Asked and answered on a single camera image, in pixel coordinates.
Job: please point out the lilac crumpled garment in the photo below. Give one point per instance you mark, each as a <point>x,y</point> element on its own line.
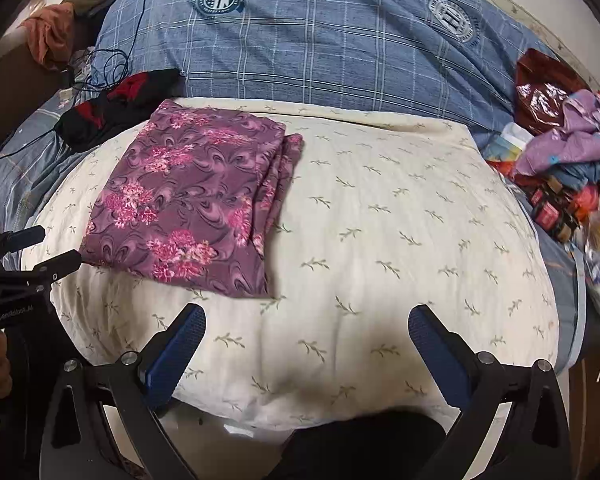
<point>576,140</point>

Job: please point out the blue plaid quilt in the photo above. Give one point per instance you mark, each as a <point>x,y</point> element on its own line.
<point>448,59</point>

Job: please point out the blue bed sheet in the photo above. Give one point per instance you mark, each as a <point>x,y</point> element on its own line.
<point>43,181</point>

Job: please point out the purple floral cloth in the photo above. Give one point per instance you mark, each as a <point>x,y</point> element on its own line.
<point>191,201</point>

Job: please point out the orange cloth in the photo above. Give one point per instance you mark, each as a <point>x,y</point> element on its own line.
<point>50,34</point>

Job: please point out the cream leaf-print duvet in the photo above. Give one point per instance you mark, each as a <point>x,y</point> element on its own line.
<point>385,212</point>

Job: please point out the dark red plastic bag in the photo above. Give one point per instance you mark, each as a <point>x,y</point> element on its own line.
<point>542,85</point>

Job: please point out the black and red garment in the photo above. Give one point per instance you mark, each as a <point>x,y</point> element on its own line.
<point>129,103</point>

